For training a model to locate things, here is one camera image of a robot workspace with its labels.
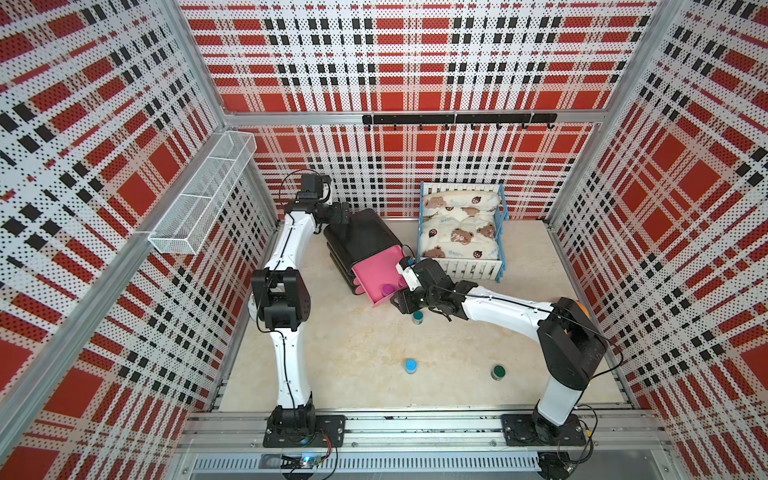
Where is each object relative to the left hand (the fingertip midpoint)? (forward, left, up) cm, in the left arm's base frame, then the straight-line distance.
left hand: (339, 210), depth 98 cm
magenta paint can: (-27, -17, -6) cm, 32 cm away
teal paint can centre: (-31, -26, -16) cm, 43 cm away
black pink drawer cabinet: (-20, -10, +2) cm, 22 cm away
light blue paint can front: (-46, -23, -17) cm, 54 cm away
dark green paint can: (-47, -47, -17) cm, 69 cm away
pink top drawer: (-22, -14, -7) cm, 27 cm away
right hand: (-28, -21, -8) cm, 36 cm away
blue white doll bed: (-15, -50, -14) cm, 54 cm away
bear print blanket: (+3, -42, -11) cm, 44 cm away
